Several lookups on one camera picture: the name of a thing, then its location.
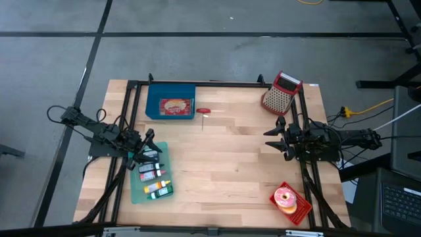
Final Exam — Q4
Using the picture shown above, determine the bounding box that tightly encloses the orange paint bottle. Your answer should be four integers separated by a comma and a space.
143, 180, 172, 195

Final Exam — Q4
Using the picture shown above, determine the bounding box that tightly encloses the pink plush donut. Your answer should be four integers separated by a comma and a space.
274, 186, 297, 209

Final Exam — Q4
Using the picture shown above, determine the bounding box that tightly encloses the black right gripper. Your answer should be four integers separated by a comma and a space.
264, 115, 309, 162

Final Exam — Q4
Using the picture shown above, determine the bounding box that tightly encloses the pink paint bottle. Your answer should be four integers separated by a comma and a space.
139, 169, 167, 182

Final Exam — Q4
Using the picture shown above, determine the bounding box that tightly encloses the red metal box grater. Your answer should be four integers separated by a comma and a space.
260, 70, 303, 117

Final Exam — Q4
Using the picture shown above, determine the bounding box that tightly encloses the silver aluminium bracket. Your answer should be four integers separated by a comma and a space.
103, 226, 141, 237
285, 229, 325, 237

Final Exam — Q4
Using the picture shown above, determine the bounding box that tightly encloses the blue plastic bin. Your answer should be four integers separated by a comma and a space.
145, 84, 197, 120

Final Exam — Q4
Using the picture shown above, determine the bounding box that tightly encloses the grey cabinet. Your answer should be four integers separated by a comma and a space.
391, 86, 421, 181

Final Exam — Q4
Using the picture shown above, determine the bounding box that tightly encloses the white paper sheet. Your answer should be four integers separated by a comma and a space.
341, 179, 358, 205

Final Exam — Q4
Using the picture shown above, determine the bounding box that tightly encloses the black stand base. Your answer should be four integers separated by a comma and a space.
356, 0, 421, 90

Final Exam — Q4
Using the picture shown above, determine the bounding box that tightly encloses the grey stand leg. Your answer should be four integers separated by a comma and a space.
0, 133, 26, 159

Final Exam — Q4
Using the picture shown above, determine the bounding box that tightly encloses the red snack packet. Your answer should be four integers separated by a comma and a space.
159, 97, 193, 117

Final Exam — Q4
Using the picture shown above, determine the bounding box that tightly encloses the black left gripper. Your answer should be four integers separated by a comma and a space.
126, 129, 162, 171

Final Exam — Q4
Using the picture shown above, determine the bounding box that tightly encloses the white cable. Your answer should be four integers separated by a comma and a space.
373, 104, 421, 132

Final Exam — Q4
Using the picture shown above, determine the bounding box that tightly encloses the black paint bottle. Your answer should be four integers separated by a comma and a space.
137, 163, 164, 174

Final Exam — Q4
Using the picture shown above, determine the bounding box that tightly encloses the green paint bottle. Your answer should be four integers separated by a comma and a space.
147, 186, 174, 201

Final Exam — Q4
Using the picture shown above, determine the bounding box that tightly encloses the black laptop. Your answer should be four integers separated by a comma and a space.
380, 182, 421, 233

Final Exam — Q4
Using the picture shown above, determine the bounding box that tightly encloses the red plastic mesh basket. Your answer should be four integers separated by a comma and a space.
268, 180, 312, 226

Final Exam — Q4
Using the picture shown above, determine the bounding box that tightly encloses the black aluminium table frame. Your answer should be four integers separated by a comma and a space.
0, 72, 421, 237

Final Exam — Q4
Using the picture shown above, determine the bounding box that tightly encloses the dark desk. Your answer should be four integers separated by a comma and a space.
357, 167, 421, 237

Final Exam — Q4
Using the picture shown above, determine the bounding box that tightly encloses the red T-handle hex key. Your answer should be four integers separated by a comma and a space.
196, 107, 212, 132

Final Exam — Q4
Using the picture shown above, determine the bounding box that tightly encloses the teal translucent plastic bin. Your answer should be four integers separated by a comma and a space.
129, 141, 174, 205

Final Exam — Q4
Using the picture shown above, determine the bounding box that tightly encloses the yellow power cable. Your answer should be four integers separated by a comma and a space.
340, 97, 395, 119

